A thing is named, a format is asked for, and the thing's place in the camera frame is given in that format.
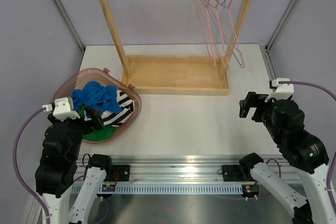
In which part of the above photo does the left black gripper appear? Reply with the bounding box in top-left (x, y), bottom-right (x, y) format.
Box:
top-left (49, 105), bottom-right (103, 160)

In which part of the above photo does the green tank top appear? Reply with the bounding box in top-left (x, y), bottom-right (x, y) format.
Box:
top-left (78, 105), bottom-right (116, 142)

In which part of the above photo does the blue tank top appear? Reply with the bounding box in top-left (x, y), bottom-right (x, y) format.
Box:
top-left (70, 81), bottom-right (122, 114)

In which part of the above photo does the black white striped tank top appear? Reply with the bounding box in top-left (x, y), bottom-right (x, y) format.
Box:
top-left (101, 89), bottom-right (134, 127)

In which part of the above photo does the pink hanger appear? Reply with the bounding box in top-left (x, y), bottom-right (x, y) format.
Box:
top-left (194, 0), bottom-right (229, 69)
top-left (194, 0), bottom-right (216, 69)
top-left (208, 0), bottom-right (246, 68)

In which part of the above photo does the light blue hanger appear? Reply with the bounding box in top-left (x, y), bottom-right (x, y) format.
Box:
top-left (207, 0), bottom-right (245, 69)

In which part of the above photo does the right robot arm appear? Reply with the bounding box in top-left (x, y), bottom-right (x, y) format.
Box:
top-left (238, 92), bottom-right (335, 223)

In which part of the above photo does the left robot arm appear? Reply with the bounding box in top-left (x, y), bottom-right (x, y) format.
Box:
top-left (35, 106), bottom-right (113, 223)

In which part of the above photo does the translucent pink plastic basin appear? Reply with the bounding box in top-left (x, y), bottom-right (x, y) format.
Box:
top-left (52, 68), bottom-right (142, 144)

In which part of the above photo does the wooden clothes rack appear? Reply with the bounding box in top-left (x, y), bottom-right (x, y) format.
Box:
top-left (99, 0), bottom-right (252, 96)

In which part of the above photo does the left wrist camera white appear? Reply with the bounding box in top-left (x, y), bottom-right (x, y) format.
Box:
top-left (42, 97), bottom-right (80, 121)

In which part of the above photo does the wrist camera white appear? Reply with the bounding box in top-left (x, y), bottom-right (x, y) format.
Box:
top-left (42, 97), bottom-right (80, 121)
top-left (265, 78), bottom-right (294, 102)

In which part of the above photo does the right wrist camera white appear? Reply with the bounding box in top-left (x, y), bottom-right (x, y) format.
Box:
top-left (265, 78), bottom-right (294, 102)

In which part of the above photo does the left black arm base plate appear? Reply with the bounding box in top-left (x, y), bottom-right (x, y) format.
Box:
top-left (104, 165), bottom-right (130, 182)

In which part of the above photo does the aluminium mounting rail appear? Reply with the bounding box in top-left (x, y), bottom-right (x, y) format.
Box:
top-left (70, 154), bottom-right (302, 184)

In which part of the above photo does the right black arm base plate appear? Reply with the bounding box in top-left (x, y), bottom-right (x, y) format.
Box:
top-left (217, 164), bottom-right (257, 183)

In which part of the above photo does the white slotted cable duct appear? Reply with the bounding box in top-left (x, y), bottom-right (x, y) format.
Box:
top-left (70, 184), bottom-right (243, 195)

